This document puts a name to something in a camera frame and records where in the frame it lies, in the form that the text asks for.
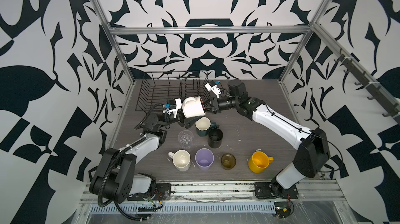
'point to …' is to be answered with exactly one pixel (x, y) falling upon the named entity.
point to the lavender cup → (204, 159)
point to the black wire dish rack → (158, 87)
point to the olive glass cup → (228, 161)
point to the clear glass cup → (185, 138)
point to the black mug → (215, 137)
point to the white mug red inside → (193, 106)
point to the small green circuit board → (283, 209)
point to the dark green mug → (203, 125)
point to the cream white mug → (181, 159)
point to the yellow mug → (259, 161)
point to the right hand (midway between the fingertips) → (198, 108)
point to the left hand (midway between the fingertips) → (197, 104)
